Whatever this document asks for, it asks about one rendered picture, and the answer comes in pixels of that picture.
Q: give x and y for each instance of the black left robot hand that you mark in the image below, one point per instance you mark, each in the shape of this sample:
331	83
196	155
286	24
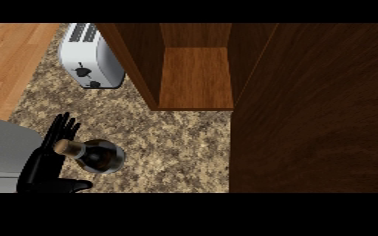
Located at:
41	170

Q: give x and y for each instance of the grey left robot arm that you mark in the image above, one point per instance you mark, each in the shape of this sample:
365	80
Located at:
15	153

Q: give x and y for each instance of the dark wine bottle with cork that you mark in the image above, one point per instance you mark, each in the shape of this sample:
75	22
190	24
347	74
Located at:
100	156

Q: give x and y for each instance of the brown wooden cabinet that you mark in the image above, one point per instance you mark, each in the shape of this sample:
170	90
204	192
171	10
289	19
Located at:
192	76

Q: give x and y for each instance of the brown wooden cabinet door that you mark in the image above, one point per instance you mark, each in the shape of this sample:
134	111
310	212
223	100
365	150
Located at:
304	113

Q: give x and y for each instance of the white toaster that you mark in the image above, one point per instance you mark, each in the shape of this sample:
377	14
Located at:
93	60

